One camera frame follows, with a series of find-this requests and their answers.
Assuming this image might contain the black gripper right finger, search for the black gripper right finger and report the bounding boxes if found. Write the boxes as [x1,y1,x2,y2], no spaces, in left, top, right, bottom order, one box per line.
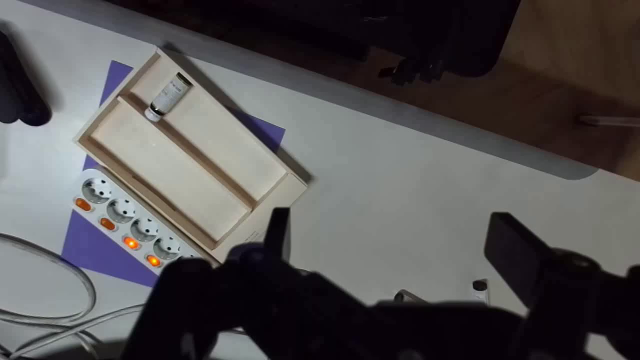
[483,212,556,309]

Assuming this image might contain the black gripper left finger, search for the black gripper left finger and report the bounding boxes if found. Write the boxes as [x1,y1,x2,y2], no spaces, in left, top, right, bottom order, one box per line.
[263,205,293,264]

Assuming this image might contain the black marker pen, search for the black marker pen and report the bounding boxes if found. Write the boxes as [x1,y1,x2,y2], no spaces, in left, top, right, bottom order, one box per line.
[0,27,54,127]

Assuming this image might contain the light wooden compartment tray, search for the light wooden compartment tray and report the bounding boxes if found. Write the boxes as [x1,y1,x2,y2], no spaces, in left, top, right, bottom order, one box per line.
[74,43,313,266]

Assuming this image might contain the white power strip orange switches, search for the white power strip orange switches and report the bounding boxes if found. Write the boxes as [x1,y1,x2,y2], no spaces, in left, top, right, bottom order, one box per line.
[70,168,202,271]

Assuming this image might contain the purple paper sheet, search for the purple paper sheet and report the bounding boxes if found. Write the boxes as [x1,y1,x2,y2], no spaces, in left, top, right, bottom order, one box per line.
[59,58,287,287]

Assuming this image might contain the white cable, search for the white cable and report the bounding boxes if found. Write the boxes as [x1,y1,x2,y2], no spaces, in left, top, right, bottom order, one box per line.
[0,301,146,360]
[0,231,99,327]

